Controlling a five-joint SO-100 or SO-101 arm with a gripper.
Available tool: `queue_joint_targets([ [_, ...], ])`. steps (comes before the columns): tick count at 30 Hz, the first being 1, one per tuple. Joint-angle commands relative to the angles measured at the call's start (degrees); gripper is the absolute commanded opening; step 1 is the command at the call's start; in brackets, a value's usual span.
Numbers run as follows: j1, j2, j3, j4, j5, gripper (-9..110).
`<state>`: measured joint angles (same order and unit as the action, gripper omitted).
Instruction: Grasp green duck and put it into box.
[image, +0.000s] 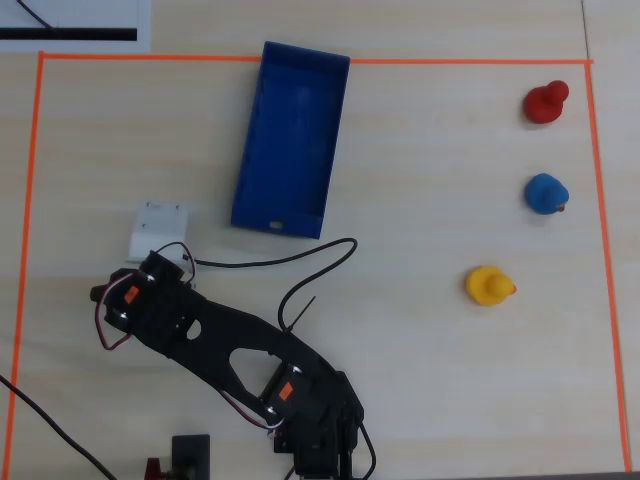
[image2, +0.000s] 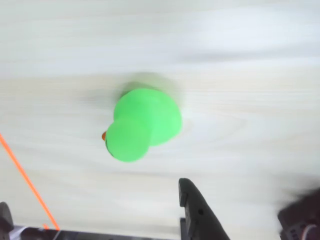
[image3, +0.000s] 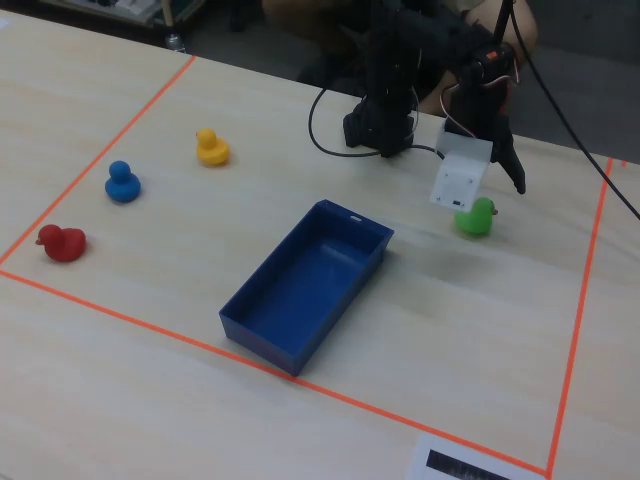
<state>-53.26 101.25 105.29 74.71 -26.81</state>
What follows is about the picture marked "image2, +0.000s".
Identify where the orange tape line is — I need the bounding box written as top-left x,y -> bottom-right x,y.
0,133 -> 61,231

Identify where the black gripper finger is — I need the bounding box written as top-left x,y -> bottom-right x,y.
0,201 -> 15,235
178,177 -> 231,240

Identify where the green rubber duck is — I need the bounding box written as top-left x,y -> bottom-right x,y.
101,87 -> 183,164

